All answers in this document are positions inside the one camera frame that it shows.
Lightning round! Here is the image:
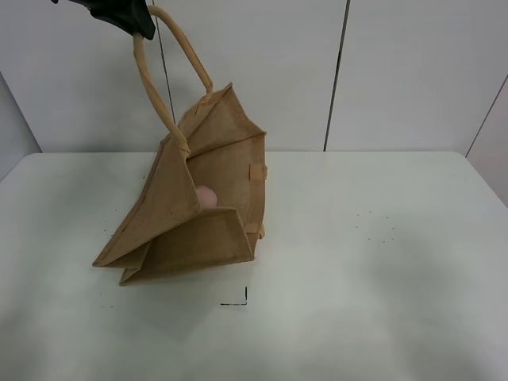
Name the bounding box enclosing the pink peach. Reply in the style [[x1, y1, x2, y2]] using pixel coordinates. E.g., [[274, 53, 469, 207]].
[[196, 186, 217, 209]]

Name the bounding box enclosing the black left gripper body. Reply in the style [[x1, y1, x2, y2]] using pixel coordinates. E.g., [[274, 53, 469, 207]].
[[71, 0, 147, 12]]

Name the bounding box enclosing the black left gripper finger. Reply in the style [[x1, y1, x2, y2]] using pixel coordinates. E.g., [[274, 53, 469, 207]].
[[90, 4, 155, 40]]

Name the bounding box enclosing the brown linen tote bag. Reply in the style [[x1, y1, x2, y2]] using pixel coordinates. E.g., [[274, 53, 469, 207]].
[[94, 5, 267, 285]]

